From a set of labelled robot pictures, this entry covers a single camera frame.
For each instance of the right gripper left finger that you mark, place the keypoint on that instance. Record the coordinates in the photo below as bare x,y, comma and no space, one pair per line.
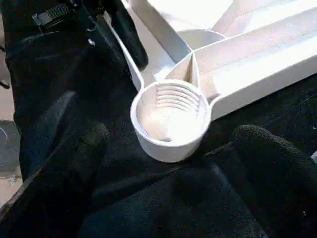
64,178

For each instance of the white plastic table top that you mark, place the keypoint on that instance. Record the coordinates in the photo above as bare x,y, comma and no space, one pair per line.
247,54

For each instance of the black plastic mat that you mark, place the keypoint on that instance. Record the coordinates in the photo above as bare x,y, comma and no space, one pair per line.
163,198

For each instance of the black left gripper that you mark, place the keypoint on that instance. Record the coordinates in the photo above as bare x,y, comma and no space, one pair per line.
59,12

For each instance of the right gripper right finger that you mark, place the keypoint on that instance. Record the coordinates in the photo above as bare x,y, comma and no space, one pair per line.
282,173

